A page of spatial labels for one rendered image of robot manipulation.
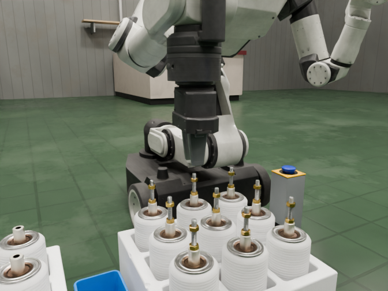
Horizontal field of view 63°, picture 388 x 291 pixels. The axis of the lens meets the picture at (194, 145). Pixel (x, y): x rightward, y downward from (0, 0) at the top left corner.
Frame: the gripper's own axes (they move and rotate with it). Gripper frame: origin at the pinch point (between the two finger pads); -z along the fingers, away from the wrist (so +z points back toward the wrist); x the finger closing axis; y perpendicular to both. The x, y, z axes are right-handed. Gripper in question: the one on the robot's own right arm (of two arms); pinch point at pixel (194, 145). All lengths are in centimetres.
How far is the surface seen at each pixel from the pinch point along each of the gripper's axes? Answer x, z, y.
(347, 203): -58, -48, 94
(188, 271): 2.9, -22.5, -1.9
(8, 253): -14.9, -23.2, -34.5
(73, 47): -752, 62, -48
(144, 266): -12.1, -30.0, -7.8
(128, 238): -25.2, -30.1, -9.8
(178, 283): 2.9, -24.5, -3.8
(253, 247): -1.1, -22.9, 13.2
